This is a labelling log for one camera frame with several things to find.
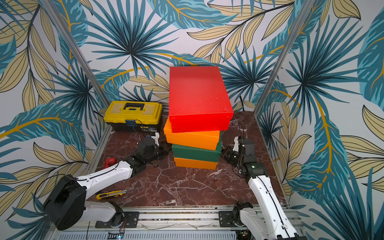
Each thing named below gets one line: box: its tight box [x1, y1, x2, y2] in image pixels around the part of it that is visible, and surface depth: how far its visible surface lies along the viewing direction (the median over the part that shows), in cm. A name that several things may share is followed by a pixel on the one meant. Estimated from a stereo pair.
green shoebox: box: [171, 132, 223, 163], surface depth 75 cm
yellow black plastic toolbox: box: [103, 100, 163, 132], surface depth 99 cm
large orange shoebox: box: [163, 116, 220, 151], surface depth 66 cm
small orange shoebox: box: [174, 157, 218, 170], surface depth 90 cm
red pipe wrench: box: [104, 157, 117, 169], surface depth 93 cm
